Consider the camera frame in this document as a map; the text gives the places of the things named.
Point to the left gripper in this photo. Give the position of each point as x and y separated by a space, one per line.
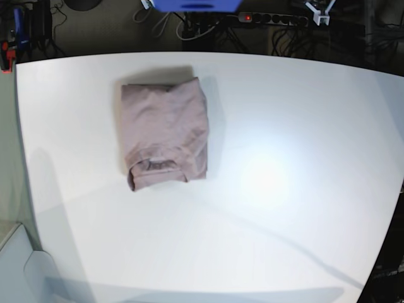
320 8

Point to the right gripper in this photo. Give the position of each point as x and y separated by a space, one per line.
148 4

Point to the mauve t-shirt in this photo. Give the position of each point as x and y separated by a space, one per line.
164 133

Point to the blue box at top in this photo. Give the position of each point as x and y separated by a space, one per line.
217 6

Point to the black power strip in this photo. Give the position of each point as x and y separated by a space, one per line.
273 19

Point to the grey side table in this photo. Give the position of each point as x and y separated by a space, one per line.
28 275

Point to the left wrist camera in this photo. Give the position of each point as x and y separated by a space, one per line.
321 19

